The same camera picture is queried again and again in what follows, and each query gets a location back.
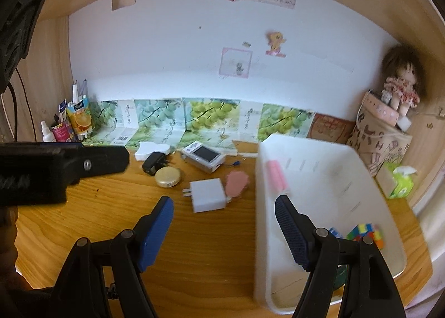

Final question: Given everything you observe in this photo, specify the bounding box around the black cable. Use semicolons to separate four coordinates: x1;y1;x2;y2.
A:
9;68;37;143

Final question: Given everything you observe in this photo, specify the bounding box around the brown-haired rag doll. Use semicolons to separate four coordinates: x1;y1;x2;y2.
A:
380;46;426;117

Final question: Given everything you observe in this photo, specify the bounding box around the white plastic bin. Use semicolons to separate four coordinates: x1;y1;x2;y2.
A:
254;134;407;315

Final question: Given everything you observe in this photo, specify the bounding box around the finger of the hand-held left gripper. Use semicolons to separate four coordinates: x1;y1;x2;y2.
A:
62;146;130;186

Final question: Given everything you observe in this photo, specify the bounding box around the grape print cardboard lining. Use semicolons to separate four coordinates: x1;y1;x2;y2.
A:
83;97;315;152

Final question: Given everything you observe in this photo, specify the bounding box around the letter print fabric bag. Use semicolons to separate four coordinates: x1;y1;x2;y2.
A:
346;102;414;178

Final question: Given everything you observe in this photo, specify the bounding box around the green tissue pack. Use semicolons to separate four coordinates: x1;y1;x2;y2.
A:
375;161;418;199

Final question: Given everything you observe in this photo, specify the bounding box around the white small screen device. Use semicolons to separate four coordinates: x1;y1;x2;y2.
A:
181;142;223;174

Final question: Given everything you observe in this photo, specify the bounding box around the small green black box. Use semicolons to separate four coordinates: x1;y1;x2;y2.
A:
334;264;349;296

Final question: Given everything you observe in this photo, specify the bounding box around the pink can pen holder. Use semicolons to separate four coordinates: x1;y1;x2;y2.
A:
51;120;73;142

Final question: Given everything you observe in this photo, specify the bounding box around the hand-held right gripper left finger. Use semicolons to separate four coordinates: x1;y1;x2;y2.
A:
52;196;174;318

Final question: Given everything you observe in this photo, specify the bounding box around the pink round object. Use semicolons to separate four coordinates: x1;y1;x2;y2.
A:
224;170;250;204

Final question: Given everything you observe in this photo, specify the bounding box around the gold round compact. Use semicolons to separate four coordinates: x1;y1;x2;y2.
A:
155;167;182;188

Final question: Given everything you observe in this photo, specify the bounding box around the white spray bottle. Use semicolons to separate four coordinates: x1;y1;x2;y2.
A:
40;120;57;142

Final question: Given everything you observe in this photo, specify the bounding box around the wooden desk cubby frame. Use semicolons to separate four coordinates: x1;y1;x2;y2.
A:
0;0;445;207

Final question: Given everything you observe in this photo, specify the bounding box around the pink round box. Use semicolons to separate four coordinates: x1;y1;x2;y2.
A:
362;91;400;127

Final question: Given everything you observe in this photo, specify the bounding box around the multicolour puzzle cube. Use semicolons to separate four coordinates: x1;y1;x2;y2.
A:
346;222;386;251

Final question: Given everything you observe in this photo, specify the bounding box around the orange juice carton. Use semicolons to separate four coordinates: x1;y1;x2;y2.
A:
66;95;95;141

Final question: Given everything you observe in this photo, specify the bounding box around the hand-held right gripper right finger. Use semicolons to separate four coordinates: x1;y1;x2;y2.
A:
275;194;407;318

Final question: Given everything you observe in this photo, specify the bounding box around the white charger block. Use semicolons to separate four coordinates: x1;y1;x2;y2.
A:
181;179;227;213

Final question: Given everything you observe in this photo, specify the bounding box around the pink plastic tube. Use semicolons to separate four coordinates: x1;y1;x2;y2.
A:
266;160;290;197

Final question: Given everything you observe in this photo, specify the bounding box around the pink square wall note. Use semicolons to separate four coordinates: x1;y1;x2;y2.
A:
219;47;254;78

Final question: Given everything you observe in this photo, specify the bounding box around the white cloud-shaped box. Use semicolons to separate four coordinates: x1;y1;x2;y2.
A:
134;142;171;162

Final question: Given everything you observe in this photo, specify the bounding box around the brown cardboard panel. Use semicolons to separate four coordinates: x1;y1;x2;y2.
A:
306;113;355;145

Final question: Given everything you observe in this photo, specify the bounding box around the black charger adapter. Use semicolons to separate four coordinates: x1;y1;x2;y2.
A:
142;152;168;176

